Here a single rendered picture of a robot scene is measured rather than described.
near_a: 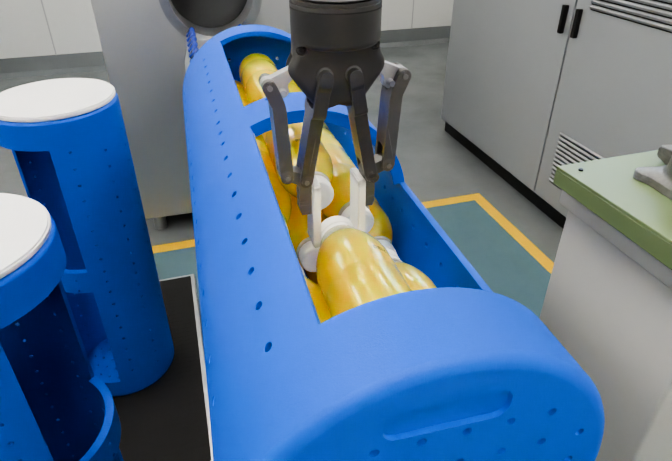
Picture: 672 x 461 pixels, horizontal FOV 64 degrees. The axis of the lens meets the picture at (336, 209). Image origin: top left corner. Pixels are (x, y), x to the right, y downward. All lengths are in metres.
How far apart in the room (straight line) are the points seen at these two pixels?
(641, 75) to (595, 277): 1.43
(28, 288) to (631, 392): 0.95
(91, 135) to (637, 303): 1.14
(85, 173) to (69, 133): 0.10
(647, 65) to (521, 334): 2.04
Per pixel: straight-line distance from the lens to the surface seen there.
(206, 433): 1.66
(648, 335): 1.00
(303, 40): 0.44
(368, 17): 0.44
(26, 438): 0.98
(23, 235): 0.88
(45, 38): 5.53
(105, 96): 1.38
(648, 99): 2.35
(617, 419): 1.12
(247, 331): 0.40
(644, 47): 2.37
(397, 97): 0.49
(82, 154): 1.35
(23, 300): 0.85
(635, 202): 0.96
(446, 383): 0.33
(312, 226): 0.53
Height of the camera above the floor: 1.46
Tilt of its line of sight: 32 degrees down
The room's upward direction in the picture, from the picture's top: straight up
